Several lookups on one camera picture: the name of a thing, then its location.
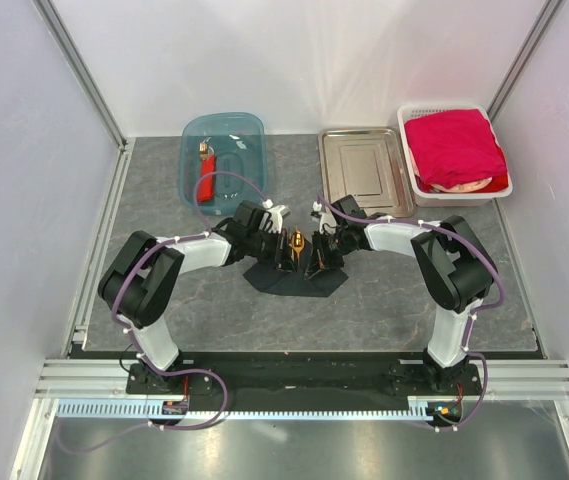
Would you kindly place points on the slotted grey cable duct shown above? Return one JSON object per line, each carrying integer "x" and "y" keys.
{"x": 158, "y": 409}

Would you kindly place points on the aluminium frame rail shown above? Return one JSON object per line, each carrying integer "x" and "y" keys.
{"x": 506, "y": 379}

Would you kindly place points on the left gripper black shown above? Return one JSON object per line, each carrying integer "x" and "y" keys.
{"x": 281, "y": 257}

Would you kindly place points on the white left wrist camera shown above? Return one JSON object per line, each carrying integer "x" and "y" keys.
{"x": 274, "y": 216}

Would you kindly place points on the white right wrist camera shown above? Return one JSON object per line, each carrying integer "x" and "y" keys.
{"x": 326, "y": 223}

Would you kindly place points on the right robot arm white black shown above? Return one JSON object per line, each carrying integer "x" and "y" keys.
{"x": 456, "y": 269}

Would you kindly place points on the white plastic basket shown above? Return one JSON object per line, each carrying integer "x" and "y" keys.
{"x": 440, "y": 199}

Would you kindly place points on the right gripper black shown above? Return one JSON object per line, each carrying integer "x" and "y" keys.
{"x": 320, "y": 260}

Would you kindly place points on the gold spoon green handle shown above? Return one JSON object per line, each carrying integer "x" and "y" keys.
{"x": 296, "y": 244}

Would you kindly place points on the red folded cloth stack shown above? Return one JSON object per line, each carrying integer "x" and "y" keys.
{"x": 456, "y": 152}

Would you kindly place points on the blue transparent plastic container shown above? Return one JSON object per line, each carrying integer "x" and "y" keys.
{"x": 233, "y": 145}

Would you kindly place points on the black paper napkin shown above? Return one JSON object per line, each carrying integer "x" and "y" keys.
{"x": 267, "y": 279}

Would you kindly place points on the stainless steel tray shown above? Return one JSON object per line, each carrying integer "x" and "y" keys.
{"x": 368, "y": 165}

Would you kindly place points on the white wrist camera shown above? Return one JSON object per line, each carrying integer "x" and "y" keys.
{"x": 274, "y": 216}
{"x": 326, "y": 223}

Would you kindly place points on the red rolled napkin with cutlery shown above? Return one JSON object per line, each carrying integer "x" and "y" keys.
{"x": 207, "y": 177}

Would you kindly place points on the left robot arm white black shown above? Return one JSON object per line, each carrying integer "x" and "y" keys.
{"x": 138, "y": 284}

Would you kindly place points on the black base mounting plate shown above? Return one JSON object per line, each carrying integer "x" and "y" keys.
{"x": 303, "y": 380}

